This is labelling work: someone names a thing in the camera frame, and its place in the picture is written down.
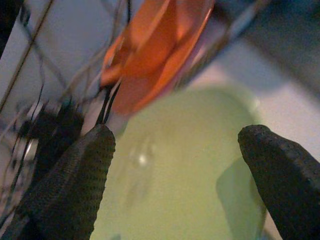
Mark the orange plastic plate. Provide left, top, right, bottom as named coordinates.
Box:
left=109, top=0, right=216, bottom=115

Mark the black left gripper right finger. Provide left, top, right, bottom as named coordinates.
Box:
left=236, top=124, right=320, bottom=240

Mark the thick dark wall cable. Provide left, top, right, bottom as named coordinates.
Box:
left=97, top=83, right=121, bottom=126

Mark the black power strip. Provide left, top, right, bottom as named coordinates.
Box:
left=18, top=99, right=85, bottom=176

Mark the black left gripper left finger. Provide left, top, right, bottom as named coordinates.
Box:
left=13, top=123, right=117, bottom=240

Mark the pale green plate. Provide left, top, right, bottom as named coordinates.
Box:
left=91, top=86, right=267, bottom=240

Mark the orange plastic bowl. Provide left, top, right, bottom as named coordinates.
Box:
left=101, top=0, right=181, bottom=87

